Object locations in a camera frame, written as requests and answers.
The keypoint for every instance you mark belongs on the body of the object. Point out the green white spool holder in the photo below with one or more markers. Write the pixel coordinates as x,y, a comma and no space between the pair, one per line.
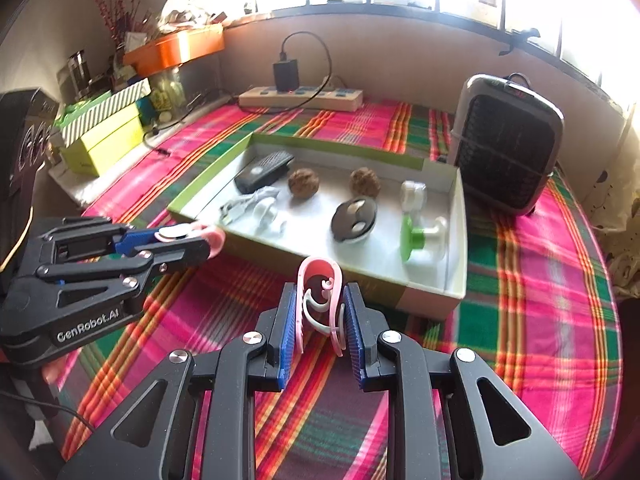
410,237

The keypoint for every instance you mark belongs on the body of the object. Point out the brown walnut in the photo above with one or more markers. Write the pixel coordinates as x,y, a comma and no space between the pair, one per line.
304,182
365,181

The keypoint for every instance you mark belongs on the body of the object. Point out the glass jar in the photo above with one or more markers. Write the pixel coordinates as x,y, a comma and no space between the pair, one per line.
167,92

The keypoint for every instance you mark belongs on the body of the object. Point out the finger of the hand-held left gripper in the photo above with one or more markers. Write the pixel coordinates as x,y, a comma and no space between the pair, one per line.
135,240
185,252

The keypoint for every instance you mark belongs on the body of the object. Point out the orange box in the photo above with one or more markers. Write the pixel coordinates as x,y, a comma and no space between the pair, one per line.
170,50

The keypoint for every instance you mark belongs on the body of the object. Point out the black rectangular remote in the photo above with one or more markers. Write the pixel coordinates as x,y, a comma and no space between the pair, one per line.
262,172

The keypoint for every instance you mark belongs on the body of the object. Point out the cream patterned curtain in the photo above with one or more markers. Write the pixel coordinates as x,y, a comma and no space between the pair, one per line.
625,210

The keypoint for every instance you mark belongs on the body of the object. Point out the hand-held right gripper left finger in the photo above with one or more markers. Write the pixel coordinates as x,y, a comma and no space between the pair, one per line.
287,345

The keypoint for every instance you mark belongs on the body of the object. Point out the black charger adapter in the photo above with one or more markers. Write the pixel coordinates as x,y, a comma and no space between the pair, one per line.
286,75

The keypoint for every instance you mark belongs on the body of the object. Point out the pink white small clip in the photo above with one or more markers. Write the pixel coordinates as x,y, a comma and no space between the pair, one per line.
215,240

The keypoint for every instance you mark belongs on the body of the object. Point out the grey space heater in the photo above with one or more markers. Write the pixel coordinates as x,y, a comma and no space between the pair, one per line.
505,150

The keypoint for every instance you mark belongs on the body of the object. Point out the pile of paper clutter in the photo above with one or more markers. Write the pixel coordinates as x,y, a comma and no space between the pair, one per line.
190,7

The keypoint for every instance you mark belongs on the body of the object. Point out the white round cap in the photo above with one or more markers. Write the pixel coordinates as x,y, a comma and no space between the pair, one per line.
412,195

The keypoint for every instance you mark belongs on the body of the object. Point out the beige power strip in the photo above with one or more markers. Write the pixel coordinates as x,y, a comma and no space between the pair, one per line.
300,100

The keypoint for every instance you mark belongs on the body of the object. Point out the white suction hook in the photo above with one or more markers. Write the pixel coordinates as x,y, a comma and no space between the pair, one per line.
265,215

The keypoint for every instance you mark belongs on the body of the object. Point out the green white cardboard box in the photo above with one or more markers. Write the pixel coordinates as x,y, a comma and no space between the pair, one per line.
310,220

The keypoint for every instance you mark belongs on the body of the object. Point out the pink long clip holder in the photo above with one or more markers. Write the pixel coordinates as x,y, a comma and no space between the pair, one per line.
305,300

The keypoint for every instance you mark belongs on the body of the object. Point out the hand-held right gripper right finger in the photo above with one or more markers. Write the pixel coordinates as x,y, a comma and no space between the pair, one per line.
352,345

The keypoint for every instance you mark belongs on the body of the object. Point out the pink green plaid blanket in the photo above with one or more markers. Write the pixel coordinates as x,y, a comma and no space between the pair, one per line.
525,310

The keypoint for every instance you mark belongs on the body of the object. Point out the black speaker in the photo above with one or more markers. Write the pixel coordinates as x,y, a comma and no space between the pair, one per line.
20,160

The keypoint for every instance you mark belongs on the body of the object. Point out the black round disc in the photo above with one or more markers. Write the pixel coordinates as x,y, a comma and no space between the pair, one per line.
350,225

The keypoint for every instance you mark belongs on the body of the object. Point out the green white striped box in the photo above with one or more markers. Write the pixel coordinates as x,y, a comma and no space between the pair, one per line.
100,110

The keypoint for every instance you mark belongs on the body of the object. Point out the red branch decoration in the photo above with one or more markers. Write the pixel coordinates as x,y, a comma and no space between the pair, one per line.
112,5

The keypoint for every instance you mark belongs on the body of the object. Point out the metal lidded cup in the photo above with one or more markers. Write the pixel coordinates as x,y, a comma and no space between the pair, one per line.
80,72

